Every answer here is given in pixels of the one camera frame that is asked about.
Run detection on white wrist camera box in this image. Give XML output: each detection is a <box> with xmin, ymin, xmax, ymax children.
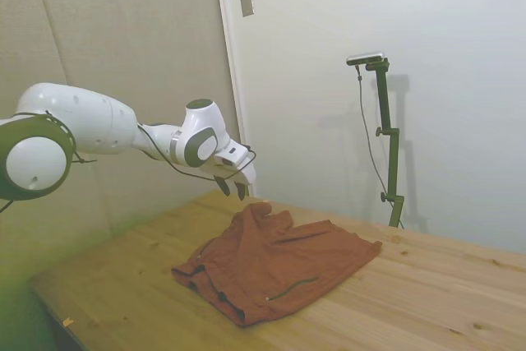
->
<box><xmin>216</xmin><ymin>141</ymin><xmax>250</xmax><ymax>168</ymax></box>

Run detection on white vertical door trim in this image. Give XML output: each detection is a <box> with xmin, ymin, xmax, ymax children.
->
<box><xmin>212</xmin><ymin>0</ymin><xmax>256</xmax><ymax>198</ymax></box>

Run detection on rust orange shorts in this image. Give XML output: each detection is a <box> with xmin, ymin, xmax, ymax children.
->
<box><xmin>170</xmin><ymin>202</ymin><xmax>384</xmax><ymax>329</ymax></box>

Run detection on dark green camera stand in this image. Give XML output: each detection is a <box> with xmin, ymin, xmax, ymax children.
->
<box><xmin>364</xmin><ymin>58</ymin><xmax>406</xmax><ymax>229</ymax></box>

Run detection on silver camera on stand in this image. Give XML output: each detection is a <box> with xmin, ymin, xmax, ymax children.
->
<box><xmin>345</xmin><ymin>51</ymin><xmax>386</xmax><ymax>67</ymax></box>

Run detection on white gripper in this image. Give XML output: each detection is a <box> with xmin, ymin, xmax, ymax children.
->
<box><xmin>207</xmin><ymin>157</ymin><xmax>259</xmax><ymax>202</ymax></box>

